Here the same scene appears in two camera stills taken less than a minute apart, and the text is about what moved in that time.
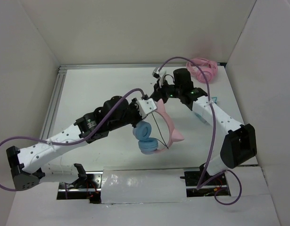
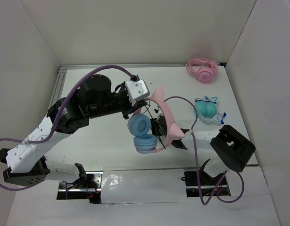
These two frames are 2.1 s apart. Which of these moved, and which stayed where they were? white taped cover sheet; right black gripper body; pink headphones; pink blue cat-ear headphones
Moved: pink blue cat-ear headphones; right black gripper body
Stayed: white taped cover sheet; pink headphones
